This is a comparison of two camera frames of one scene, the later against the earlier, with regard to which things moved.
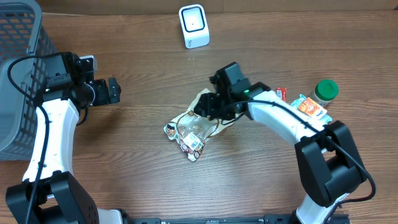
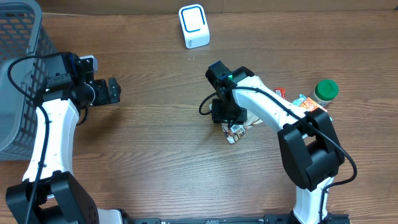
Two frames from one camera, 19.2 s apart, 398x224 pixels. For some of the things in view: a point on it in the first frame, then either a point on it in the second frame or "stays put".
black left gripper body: [112, 90] stays put
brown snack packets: [192, 130] to [235, 132]
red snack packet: [282, 93] stays put
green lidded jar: [324, 91] stays put
